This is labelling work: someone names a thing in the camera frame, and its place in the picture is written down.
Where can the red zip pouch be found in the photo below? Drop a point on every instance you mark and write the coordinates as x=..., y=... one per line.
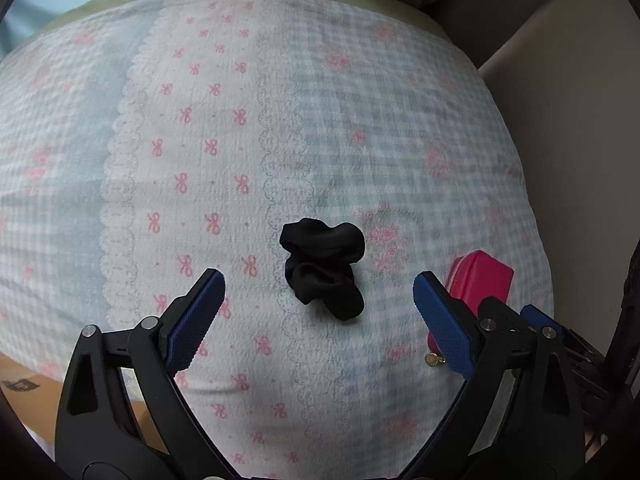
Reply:
x=485, y=275

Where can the printed checked bed sheet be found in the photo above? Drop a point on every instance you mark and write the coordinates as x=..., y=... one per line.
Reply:
x=250, y=110

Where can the black sock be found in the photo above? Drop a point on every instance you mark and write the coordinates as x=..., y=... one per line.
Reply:
x=320, y=265

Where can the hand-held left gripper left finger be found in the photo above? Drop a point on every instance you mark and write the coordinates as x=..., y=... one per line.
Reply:
x=195, y=320

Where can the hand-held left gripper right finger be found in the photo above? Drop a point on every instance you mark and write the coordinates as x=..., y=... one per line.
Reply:
x=445, y=325

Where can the cardboard box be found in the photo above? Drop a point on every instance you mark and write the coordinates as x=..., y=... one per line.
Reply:
x=30, y=375

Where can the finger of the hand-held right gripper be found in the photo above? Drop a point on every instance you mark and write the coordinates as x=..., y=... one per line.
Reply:
x=540, y=317

